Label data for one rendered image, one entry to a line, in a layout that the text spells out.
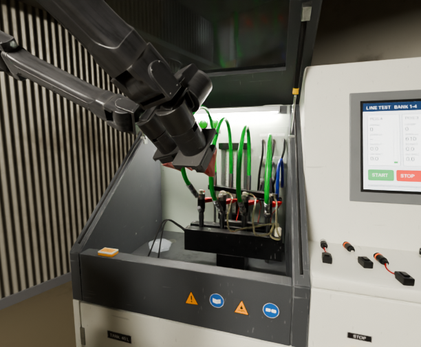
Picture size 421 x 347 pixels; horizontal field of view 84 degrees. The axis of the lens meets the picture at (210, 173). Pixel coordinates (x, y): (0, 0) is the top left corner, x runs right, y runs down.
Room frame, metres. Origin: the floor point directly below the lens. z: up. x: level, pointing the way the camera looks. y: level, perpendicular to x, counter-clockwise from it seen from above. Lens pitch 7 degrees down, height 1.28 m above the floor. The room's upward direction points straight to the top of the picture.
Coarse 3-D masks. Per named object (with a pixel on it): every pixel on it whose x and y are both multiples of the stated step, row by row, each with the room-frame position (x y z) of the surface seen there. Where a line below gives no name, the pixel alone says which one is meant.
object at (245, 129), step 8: (248, 128) 0.84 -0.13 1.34; (240, 136) 0.74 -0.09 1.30; (248, 136) 0.88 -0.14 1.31; (240, 144) 0.70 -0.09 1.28; (248, 144) 0.90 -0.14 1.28; (240, 152) 0.69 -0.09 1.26; (248, 152) 0.91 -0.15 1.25; (240, 160) 0.67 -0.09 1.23; (248, 160) 0.92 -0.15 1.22; (240, 168) 0.67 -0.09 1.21; (248, 168) 0.92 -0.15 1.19; (240, 176) 0.66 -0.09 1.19; (248, 176) 0.92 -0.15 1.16; (240, 184) 0.66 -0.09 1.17; (248, 184) 0.92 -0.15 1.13; (240, 192) 0.67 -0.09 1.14; (240, 200) 0.69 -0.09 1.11; (240, 208) 0.73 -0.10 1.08
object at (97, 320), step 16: (80, 304) 0.69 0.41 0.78; (96, 304) 0.68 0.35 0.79; (96, 320) 0.67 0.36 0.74; (112, 320) 0.66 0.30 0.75; (128, 320) 0.64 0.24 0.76; (144, 320) 0.63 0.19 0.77; (160, 320) 0.62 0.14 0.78; (80, 336) 0.69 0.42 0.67; (96, 336) 0.67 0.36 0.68; (112, 336) 0.66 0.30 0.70; (128, 336) 0.64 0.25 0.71; (144, 336) 0.63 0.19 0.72; (160, 336) 0.61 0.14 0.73; (176, 336) 0.60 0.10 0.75; (192, 336) 0.59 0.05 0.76; (208, 336) 0.58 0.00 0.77; (224, 336) 0.56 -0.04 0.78; (240, 336) 0.56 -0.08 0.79
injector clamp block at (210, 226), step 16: (192, 224) 0.88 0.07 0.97; (208, 224) 0.86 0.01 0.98; (192, 240) 0.81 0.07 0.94; (208, 240) 0.79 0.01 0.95; (224, 240) 0.78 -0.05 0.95; (240, 240) 0.76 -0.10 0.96; (256, 240) 0.75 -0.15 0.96; (272, 240) 0.74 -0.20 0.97; (224, 256) 0.78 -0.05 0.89; (240, 256) 0.76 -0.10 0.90; (256, 256) 0.75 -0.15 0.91; (272, 256) 0.74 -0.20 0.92
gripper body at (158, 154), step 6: (168, 132) 0.62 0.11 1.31; (162, 138) 0.61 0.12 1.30; (168, 138) 0.62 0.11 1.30; (156, 144) 0.62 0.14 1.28; (162, 144) 0.61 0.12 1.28; (168, 144) 0.62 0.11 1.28; (174, 144) 0.63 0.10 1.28; (156, 150) 0.68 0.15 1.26; (162, 150) 0.63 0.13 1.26; (168, 150) 0.63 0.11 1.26; (174, 150) 0.63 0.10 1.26; (156, 156) 0.65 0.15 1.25; (162, 156) 0.64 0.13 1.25
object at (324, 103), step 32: (352, 64) 0.82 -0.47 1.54; (384, 64) 0.79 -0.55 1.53; (416, 64) 0.76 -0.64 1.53; (320, 96) 0.82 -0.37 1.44; (320, 128) 0.79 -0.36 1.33; (320, 160) 0.77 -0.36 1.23; (320, 192) 0.74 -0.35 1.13; (320, 224) 0.72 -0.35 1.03; (352, 224) 0.70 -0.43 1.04; (384, 224) 0.67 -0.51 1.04; (416, 224) 0.65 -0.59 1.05; (320, 288) 0.51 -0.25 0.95; (320, 320) 0.50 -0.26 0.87; (352, 320) 0.48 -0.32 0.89; (384, 320) 0.47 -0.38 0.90; (416, 320) 0.45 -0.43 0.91
